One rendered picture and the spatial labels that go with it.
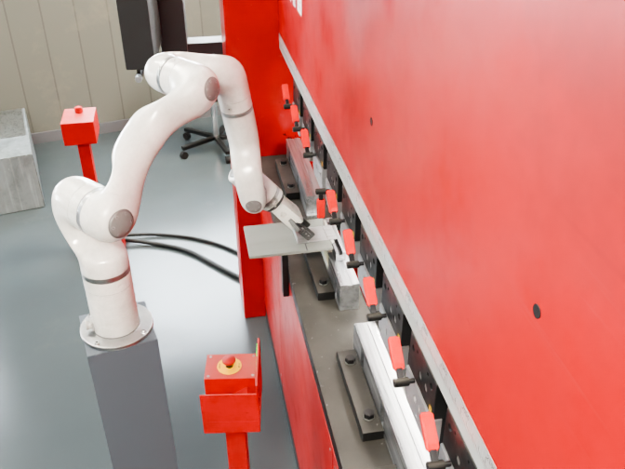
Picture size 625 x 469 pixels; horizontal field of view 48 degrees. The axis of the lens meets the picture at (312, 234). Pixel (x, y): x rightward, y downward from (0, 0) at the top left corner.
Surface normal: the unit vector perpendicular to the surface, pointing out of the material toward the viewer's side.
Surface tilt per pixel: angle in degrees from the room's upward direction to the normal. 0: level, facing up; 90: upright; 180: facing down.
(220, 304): 0
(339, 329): 0
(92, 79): 90
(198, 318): 0
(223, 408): 90
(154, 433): 90
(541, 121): 90
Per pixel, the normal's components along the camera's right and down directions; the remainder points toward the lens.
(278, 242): 0.00, -0.84
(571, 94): -0.98, 0.10
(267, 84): 0.18, 0.53
